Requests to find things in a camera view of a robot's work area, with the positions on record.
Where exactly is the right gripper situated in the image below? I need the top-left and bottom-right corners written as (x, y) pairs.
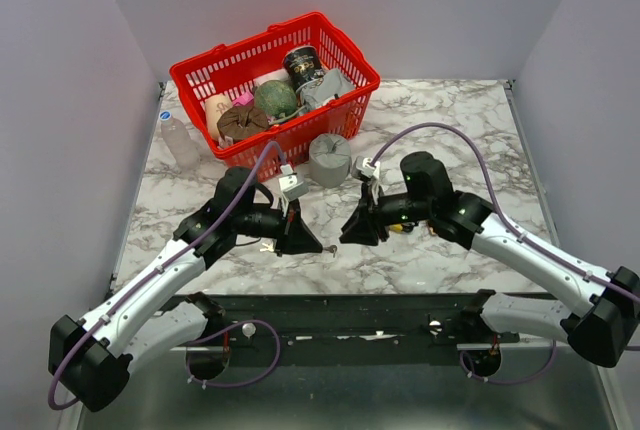
top-left (339, 182), bottom-right (433, 248)

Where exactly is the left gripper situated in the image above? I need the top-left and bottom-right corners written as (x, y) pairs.
top-left (234, 197), bottom-right (324, 258)

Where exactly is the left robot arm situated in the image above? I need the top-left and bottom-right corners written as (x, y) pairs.
top-left (48, 164), bottom-right (323, 411)

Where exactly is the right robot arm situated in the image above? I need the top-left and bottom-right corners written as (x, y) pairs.
top-left (340, 151), bottom-right (639, 368)

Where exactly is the yellow black padlock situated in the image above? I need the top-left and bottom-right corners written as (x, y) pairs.
top-left (388, 224), bottom-right (410, 234)

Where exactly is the grey taped cylinder roll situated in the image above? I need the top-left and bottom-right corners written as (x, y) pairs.
top-left (309, 133), bottom-right (352, 188)

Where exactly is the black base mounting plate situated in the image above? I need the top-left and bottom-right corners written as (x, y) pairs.
top-left (102, 291), bottom-right (531, 369)

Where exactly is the brown fabric pouch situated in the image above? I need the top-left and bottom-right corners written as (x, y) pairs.
top-left (217, 104), bottom-right (270, 143)

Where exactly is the clear plastic water bottle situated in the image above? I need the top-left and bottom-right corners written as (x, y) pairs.
top-left (159, 111), bottom-right (200, 170)

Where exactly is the grey wrapped bundle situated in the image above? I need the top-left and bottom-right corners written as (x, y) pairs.
top-left (299, 68), bottom-right (355, 111)

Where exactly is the green round melon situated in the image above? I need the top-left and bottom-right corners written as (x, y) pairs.
top-left (254, 80), bottom-right (297, 119)

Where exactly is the pink small box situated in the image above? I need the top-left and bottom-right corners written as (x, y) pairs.
top-left (233, 91), bottom-right (254, 106)

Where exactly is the black printed can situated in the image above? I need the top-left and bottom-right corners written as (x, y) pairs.
top-left (283, 45), bottom-right (326, 94)

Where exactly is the red plastic shopping basket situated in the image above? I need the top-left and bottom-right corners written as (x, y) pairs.
top-left (169, 12), bottom-right (380, 167)

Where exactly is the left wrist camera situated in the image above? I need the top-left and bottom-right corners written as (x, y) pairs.
top-left (278, 164), bottom-right (309, 203)

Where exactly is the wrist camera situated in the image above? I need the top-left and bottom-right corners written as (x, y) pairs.
top-left (351, 156), bottom-right (380, 188)
top-left (278, 164), bottom-right (309, 203)

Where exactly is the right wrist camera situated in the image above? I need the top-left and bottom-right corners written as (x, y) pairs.
top-left (351, 156), bottom-right (380, 188)

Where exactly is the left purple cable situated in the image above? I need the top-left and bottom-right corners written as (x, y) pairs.
top-left (47, 141), bottom-right (289, 410)

